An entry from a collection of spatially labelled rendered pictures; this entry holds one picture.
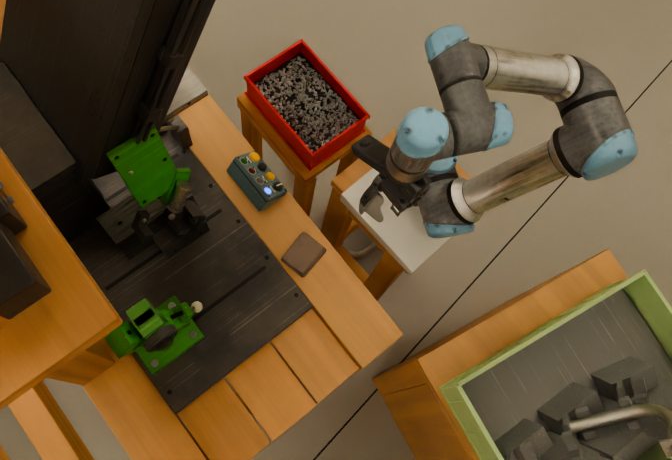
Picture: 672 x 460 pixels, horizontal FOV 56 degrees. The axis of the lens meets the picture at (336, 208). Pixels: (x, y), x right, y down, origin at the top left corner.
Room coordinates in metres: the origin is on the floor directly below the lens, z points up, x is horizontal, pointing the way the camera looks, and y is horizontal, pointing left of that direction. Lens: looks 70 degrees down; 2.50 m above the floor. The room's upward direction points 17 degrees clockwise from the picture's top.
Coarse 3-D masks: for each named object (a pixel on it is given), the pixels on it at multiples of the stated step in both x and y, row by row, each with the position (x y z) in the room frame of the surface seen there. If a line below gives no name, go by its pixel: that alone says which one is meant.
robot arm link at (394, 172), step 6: (390, 162) 0.46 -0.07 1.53; (390, 168) 0.46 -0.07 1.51; (396, 168) 0.45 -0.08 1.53; (390, 174) 0.45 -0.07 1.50; (396, 174) 0.45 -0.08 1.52; (402, 174) 0.45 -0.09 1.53; (408, 174) 0.45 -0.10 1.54; (414, 174) 0.47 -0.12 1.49; (420, 174) 0.46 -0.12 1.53; (402, 180) 0.45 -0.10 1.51; (408, 180) 0.45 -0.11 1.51; (414, 180) 0.45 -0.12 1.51
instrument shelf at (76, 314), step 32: (0, 160) 0.26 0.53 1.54; (32, 224) 0.18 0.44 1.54; (32, 256) 0.13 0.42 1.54; (64, 256) 0.14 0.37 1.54; (64, 288) 0.10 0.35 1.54; (96, 288) 0.11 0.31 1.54; (32, 320) 0.04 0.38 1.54; (64, 320) 0.05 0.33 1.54; (96, 320) 0.07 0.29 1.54; (0, 352) -0.01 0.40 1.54; (32, 352) 0.00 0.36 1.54; (64, 352) 0.01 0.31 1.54; (0, 384) -0.05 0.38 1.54; (32, 384) -0.04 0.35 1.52
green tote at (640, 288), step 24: (624, 288) 0.63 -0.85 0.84; (648, 288) 0.61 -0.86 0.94; (576, 312) 0.48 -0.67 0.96; (648, 312) 0.57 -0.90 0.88; (528, 336) 0.41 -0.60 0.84; (456, 384) 0.22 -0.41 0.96; (456, 408) 0.17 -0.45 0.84; (480, 432) 0.13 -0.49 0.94; (480, 456) 0.08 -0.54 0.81; (648, 456) 0.20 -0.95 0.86
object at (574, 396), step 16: (576, 384) 0.32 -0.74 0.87; (560, 400) 0.27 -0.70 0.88; (576, 400) 0.27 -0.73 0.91; (592, 400) 0.28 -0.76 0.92; (608, 400) 0.30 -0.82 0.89; (544, 416) 0.22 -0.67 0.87; (560, 416) 0.22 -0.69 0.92; (576, 416) 0.23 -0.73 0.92; (560, 432) 0.19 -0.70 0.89; (608, 432) 0.21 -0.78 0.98; (624, 432) 0.22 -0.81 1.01; (640, 432) 0.22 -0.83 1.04; (656, 432) 0.23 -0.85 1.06; (592, 448) 0.16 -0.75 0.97; (608, 448) 0.17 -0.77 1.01; (624, 448) 0.18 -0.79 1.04
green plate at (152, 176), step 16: (128, 144) 0.44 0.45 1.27; (144, 144) 0.46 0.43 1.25; (160, 144) 0.48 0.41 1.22; (112, 160) 0.40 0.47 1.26; (128, 160) 0.42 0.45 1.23; (144, 160) 0.44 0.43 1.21; (160, 160) 0.46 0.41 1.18; (128, 176) 0.40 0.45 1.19; (144, 176) 0.42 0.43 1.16; (160, 176) 0.44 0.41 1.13; (144, 192) 0.40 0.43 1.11; (160, 192) 0.42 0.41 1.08
